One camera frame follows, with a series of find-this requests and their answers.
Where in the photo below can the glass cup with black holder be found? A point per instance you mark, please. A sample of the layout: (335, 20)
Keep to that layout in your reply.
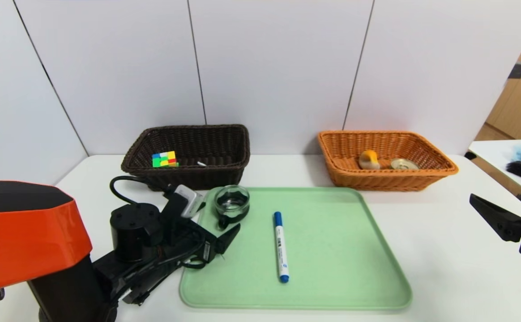
(232, 203)

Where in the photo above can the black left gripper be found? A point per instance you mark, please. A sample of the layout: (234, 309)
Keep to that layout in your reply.
(208, 252)

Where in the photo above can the light green plastic tray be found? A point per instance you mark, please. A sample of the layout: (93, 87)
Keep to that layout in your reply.
(332, 268)

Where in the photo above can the white side table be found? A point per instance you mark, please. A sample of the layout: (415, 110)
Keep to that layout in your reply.
(493, 156)

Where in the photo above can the dark brown wicker basket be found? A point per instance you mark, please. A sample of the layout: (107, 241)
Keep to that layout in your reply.
(184, 179)

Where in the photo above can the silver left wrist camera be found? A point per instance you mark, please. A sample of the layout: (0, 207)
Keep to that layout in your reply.
(189, 200)

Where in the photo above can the white bun with orange top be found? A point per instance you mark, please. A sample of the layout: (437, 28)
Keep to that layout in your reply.
(369, 160)

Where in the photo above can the orange wicker basket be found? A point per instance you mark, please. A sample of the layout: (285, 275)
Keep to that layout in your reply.
(377, 181)

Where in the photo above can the orange robot part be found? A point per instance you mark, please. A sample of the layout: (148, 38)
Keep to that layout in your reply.
(27, 241)

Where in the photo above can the colourful puzzle cube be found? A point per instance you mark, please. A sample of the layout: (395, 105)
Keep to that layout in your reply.
(165, 159)

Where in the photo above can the blue capped whiteboard marker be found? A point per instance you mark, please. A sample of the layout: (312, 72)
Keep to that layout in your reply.
(281, 250)

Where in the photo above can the dark grey wall box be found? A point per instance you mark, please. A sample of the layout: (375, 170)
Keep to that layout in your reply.
(518, 71)

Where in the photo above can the gold lid food can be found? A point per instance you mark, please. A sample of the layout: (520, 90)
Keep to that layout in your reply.
(404, 164)

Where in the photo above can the wooden cabinet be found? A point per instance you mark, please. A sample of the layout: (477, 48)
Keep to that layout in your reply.
(518, 107)

